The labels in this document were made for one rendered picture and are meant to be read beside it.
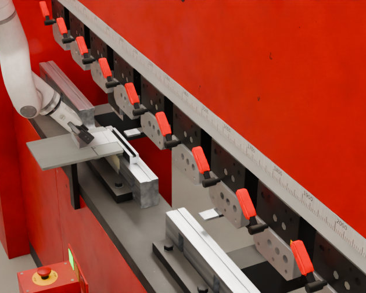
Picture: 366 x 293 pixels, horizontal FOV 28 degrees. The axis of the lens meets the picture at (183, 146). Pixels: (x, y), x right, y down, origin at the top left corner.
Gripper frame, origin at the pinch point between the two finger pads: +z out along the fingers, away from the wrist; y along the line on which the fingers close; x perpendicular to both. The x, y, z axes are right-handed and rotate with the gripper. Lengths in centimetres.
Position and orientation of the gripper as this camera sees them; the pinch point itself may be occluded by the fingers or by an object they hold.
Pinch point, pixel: (84, 133)
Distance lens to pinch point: 234.5
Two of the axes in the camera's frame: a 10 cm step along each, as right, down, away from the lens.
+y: -4.0, -4.4, 8.0
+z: 5.9, 5.5, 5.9
